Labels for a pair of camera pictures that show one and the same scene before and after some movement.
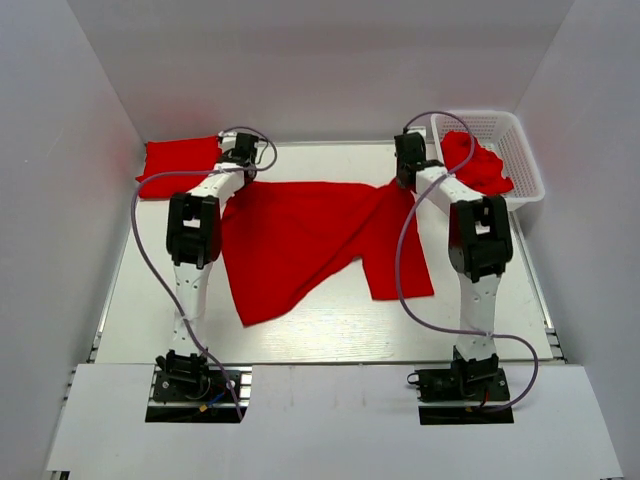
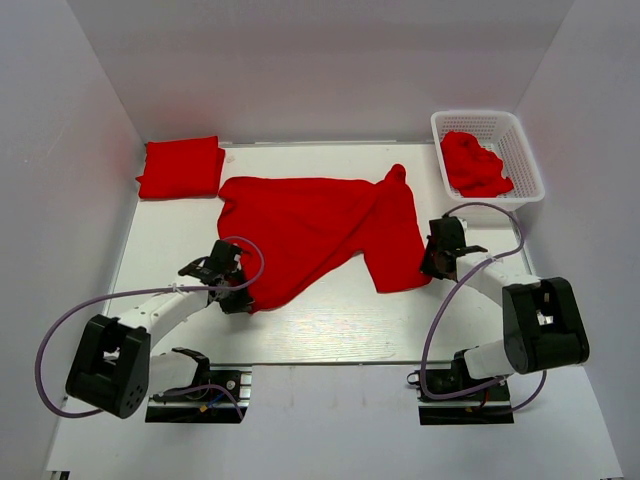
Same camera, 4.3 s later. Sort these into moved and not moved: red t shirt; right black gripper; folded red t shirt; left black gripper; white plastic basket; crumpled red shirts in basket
Moved: left black gripper; right black gripper
Not moved: crumpled red shirts in basket; red t shirt; white plastic basket; folded red t shirt
